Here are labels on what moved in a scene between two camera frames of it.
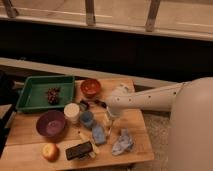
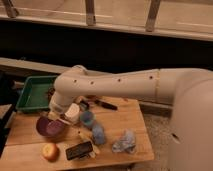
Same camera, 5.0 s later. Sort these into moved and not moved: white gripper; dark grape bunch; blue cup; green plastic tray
Moved: white gripper
Not moved: green plastic tray; blue cup; dark grape bunch
